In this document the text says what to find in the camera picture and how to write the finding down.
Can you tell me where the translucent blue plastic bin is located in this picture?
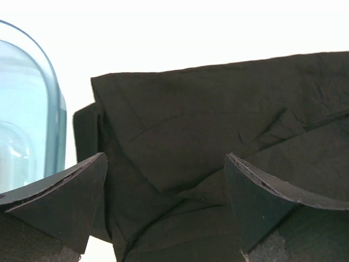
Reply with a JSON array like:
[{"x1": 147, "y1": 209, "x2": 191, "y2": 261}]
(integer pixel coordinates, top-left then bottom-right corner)
[{"x1": 1, "y1": 21, "x2": 67, "y2": 194}]

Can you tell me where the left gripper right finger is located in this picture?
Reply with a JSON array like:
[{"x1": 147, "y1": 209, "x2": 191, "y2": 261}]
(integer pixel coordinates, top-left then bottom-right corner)
[{"x1": 224, "y1": 153, "x2": 348, "y2": 261}]

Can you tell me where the black long sleeve shirt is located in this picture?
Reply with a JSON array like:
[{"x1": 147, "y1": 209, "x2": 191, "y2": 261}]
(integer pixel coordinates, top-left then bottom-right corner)
[{"x1": 73, "y1": 52, "x2": 348, "y2": 261}]

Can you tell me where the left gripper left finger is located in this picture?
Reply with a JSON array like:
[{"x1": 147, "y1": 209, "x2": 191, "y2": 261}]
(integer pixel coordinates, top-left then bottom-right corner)
[{"x1": 1, "y1": 153, "x2": 107, "y2": 261}]

